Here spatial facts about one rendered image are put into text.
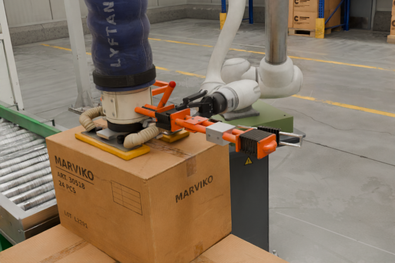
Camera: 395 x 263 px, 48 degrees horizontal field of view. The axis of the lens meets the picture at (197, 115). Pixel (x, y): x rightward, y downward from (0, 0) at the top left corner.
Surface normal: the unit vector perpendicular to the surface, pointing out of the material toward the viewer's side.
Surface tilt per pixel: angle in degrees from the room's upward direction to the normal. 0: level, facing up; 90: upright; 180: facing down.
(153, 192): 90
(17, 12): 90
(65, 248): 0
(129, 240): 90
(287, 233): 0
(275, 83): 108
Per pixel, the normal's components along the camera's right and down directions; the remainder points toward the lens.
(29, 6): 0.68, 0.20
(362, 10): -0.73, 0.26
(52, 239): -0.06, -0.94
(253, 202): 0.39, 0.28
